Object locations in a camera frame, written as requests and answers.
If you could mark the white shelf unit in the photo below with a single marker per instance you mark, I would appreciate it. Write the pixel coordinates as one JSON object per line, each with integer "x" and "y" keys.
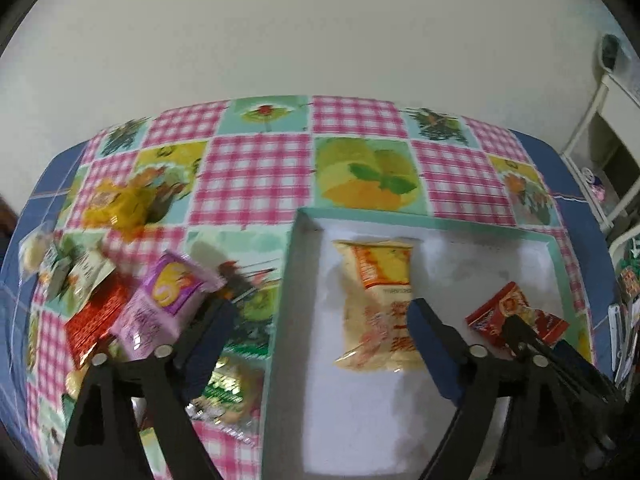
{"x": 603, "y": 151}

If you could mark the clear packet round rice cracker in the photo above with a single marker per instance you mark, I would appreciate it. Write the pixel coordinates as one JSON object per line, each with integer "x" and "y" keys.
{"x": 33, "y": 248}

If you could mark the white leafy snack packet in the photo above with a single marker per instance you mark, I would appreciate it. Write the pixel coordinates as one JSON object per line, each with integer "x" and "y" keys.
{"x": 90, "y": 270}

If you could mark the orange yellow snack packet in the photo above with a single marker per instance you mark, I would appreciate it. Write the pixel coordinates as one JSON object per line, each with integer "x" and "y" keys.
{"x": 376, "y": 283}

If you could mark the green white cracker packet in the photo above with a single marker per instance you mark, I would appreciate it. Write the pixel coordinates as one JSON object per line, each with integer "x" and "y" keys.
{"x": 53, "y": 271}

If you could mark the mint green shallow box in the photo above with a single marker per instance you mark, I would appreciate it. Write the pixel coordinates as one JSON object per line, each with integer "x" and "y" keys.
{"x": 349, "y": 396}

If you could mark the pink swiss roll packet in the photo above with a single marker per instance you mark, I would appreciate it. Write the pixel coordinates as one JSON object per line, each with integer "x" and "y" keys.
{"x": 164, "y": 303}

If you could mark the pink plaid fruit tablecloth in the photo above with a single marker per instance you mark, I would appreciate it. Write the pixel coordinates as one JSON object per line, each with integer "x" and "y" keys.
{"x": 232, "y": 174}

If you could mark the green cow biscuit packet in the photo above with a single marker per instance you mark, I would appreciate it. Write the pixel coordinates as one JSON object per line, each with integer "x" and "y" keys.
{"x": 231, "y": 399}

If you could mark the red patterned snack packet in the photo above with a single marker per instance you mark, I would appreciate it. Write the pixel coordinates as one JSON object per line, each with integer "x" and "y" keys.
{"x": 87, "y": 327}

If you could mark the yellow cake packet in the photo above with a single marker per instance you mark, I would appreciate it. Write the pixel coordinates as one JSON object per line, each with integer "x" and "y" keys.
{"x": 121, "y": 208}

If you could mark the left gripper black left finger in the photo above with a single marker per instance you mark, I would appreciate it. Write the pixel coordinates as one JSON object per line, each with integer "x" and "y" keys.
{"x": 181, "y": 370}

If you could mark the blue checked tablecloth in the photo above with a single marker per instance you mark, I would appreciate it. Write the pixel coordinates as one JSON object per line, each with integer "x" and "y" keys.
{"x": 35, "y": 357}

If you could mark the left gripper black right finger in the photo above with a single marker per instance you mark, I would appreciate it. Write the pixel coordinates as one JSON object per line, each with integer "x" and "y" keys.
{"x": 451, "y": 362}

